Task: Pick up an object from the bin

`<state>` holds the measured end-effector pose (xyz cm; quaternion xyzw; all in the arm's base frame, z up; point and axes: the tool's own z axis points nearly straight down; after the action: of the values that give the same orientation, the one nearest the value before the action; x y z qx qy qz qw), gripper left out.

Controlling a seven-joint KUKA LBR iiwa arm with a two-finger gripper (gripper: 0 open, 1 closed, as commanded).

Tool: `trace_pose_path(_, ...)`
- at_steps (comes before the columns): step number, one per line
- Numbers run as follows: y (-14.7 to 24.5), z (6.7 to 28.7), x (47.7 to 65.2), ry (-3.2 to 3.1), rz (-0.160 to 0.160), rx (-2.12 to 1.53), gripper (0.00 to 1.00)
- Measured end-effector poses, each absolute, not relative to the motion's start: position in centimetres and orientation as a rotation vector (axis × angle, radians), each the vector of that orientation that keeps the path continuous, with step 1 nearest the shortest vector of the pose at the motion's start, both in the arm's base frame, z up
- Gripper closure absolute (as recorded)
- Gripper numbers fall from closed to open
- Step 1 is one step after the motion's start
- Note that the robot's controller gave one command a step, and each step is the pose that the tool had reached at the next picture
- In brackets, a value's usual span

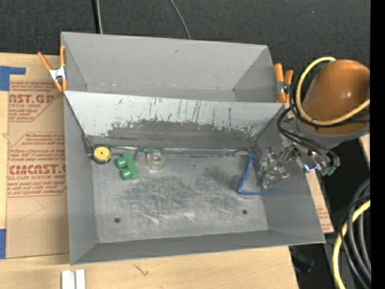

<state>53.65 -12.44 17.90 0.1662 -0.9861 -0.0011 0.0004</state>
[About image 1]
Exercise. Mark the brown cardboard board red print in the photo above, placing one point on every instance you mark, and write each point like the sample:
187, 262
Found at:
33, 161

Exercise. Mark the blue framed glasses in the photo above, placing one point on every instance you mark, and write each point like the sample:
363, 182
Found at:
247, 173

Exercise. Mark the grey metal bin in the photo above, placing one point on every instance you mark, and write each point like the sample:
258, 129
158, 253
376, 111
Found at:
180, 197

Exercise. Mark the clear glass round thing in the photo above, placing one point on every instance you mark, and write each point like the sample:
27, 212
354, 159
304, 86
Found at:
156, 159

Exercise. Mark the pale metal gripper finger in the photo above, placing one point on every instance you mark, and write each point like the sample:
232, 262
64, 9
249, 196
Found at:
268, 159
275, 176

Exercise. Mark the green block with two pegs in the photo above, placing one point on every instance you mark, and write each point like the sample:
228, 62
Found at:
127, 165

